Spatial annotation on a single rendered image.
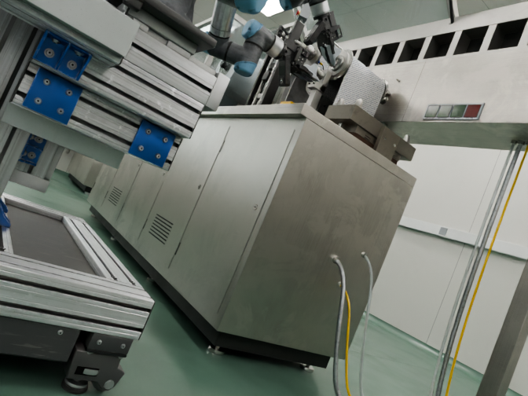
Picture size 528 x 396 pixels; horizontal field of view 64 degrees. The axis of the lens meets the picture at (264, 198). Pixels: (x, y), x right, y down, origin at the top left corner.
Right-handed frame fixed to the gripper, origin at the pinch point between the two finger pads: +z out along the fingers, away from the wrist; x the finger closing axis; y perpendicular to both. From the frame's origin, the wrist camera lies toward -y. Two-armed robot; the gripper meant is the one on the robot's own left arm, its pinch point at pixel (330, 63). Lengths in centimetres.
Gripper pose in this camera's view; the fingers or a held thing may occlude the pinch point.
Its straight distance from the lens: 193.3
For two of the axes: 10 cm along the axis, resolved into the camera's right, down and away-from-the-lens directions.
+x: -5.2, -1.6, 8.4
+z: 3.3, 8.7, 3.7
